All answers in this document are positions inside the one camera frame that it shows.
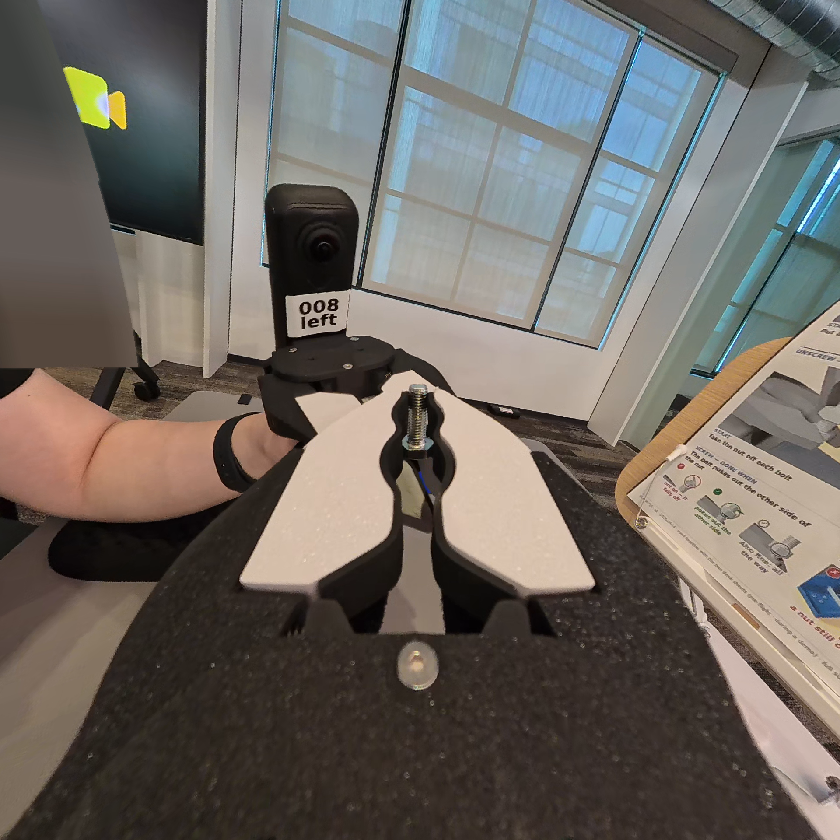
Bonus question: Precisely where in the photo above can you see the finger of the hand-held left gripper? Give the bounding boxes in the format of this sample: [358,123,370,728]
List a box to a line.
[294,392,362,437]

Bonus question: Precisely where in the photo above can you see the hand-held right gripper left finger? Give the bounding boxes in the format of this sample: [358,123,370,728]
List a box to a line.
[239,390,404,601]

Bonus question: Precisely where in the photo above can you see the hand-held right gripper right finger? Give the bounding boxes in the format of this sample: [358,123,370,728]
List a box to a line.
[433,390,598,601]

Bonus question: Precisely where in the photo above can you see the steel hex bolt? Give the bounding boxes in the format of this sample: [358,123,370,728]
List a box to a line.
[400,384,432,457]

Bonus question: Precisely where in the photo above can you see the person's left forearm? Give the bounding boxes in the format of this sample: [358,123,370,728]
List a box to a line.
[0,369,240,524]

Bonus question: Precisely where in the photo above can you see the person's left hand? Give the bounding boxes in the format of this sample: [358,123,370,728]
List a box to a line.
[239,413,304,480]

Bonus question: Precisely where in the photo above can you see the black wristband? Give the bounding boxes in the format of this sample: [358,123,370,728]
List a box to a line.
[212,411,263,494]

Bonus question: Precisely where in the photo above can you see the black textured wrist pad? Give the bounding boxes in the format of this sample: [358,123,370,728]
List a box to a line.
[48,505,234,584]

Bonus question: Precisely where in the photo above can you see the rounded wooden board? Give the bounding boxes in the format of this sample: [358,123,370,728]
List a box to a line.
[615,336,840,723]

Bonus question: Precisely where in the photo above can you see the large gridded window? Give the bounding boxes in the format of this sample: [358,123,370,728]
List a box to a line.
[262,0,726,350]

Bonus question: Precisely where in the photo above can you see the colour printed instruction sheet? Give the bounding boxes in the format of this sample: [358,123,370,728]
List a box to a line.
[626,308,840,723]

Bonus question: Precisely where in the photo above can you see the dark screen on rolling stand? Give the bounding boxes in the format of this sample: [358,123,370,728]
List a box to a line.
[38,0,208,411]

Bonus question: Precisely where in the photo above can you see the tall side window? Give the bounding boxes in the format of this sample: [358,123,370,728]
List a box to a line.
[692,134,840,378]

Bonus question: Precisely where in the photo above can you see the grey ceiling duct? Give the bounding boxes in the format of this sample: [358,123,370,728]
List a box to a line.
[705,0,840,74]

